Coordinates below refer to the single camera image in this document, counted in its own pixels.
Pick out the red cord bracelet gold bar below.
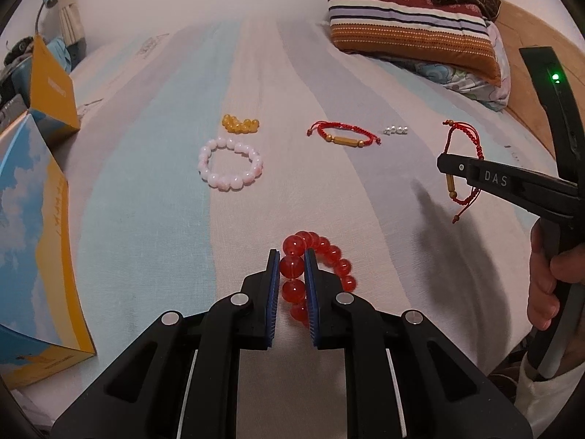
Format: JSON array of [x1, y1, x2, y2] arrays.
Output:
[[441, 119, 486, 224]]

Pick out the red bead bracelet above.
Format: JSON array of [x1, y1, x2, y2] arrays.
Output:
[[279, 230, 358, 327]]

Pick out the white sleeve forearm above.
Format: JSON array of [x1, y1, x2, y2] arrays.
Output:
[[514, 356, 584, 438]]

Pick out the right hand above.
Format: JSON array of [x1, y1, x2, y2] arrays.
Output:
[[528, 221, 585, 331]]

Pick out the floral pillow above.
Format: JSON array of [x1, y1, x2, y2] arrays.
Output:
[[382, 20, 513, 112]]

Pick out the yellow blue cardboard box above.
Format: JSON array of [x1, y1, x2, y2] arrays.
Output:
[[0, 36, 95, 390]]

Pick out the wooden bed headboard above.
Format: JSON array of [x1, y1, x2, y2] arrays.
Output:
[[496, 0, 585, 154]]

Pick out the striped bed sheet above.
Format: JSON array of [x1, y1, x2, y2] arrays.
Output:
[[23, 20, 554, 418]]

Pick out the striped colourful pillow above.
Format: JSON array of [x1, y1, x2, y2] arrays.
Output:
[[327, 0, 501, 86]]

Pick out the beige curtain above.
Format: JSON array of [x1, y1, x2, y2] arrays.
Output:
[[57, 0, 86, 60]]

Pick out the blue desk lamp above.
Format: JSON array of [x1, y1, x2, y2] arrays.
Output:
[[35, 0, 59, 34]]

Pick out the pink bead bracelet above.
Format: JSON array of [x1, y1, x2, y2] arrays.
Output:
[[197, 136, 265, 191]]

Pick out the yellow bead bracelet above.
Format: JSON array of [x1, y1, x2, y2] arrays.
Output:
[[221, 113, 261, 135]]

